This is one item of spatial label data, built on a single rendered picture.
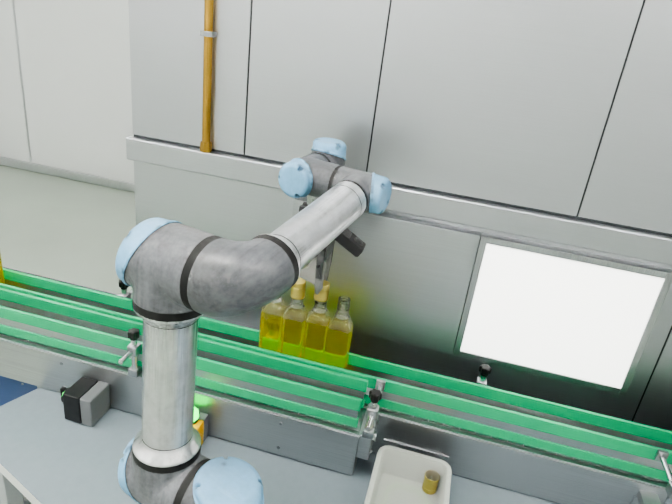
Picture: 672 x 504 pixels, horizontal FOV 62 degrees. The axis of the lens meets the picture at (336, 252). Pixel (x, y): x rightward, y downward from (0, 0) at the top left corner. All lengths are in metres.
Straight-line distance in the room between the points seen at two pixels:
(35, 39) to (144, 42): 4.11
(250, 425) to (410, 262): 0.56
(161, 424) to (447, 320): 0.78
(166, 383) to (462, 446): 0.78
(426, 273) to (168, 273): 0.77
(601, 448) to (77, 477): 1.19
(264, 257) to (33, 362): 1.01
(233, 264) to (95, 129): 4.70
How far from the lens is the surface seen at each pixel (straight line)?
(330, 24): 1.37
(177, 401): 0.98
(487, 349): 1.52
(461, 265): 1.41
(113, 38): 5.19
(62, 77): 5.54
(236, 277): 0.79
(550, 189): 1.39
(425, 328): 1.50
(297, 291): 1.37
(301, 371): 1.43
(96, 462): 1.51
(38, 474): 1.51
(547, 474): 1.52
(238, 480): 1.04
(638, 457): 1.53
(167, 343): 0.92
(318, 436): 1.41
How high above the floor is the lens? 1.80
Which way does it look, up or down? 24 degrees down
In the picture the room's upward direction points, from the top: 7 degrees clockwise
